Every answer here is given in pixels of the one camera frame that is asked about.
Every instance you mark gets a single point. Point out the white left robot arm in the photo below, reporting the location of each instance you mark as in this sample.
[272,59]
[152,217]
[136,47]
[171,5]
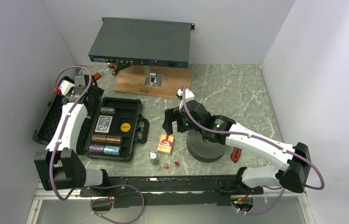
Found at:
[59,167]

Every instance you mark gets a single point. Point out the wooden board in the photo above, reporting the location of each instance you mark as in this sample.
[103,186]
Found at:
[163,82]

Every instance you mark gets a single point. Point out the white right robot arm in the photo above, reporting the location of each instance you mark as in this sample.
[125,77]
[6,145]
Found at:
[289,165]

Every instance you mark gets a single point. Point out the light blue chip stack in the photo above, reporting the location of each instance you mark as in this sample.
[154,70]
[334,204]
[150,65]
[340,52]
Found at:
[112,150]

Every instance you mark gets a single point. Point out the purple chip stack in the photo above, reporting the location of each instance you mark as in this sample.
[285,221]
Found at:
[96,149]

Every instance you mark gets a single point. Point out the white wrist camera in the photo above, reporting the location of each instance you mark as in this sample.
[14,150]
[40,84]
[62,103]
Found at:
[64,87]
[185,95]

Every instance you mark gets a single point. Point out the blue playing card deck box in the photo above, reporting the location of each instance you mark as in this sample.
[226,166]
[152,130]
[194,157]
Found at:
[103,124]

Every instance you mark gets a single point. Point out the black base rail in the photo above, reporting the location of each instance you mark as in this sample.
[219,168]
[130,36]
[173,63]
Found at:
[130,191]

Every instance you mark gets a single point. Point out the metal stand bracket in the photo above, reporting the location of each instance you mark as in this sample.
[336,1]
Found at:
[153,78]

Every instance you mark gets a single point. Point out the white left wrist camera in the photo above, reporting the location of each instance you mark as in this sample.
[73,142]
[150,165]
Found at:
[64,87]

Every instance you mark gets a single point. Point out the red handled tool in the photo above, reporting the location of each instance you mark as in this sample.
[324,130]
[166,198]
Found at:
[98,75]

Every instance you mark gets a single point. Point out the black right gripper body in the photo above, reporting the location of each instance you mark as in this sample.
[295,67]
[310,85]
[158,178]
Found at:
[183,124]

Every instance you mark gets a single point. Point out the red Texas Holdem card box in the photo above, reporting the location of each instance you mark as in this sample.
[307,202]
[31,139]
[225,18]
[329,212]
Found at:
[165,144]

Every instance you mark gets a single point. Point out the dark rack mount device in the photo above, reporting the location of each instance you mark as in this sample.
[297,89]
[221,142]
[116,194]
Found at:
[143,42]

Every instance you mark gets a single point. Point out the black poker set case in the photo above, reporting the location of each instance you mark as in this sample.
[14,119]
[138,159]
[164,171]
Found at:
[127,110]

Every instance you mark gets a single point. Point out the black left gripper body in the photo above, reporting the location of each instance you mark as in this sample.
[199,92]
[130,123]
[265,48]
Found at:
[97,94]

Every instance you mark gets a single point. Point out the brown orange chip stack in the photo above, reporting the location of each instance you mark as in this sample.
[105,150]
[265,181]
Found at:
[106,139]

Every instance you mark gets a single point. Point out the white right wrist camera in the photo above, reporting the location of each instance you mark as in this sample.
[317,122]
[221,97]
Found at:
[185,95]

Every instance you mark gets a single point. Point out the red black utility knife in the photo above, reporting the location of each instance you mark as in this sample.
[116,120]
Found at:
[235,155]

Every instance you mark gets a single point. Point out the copper green connectors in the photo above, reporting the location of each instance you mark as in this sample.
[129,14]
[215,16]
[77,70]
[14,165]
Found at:
[116,67]

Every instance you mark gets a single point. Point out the yellow big blind button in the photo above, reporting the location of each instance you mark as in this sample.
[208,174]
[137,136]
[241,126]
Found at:
[125,127]

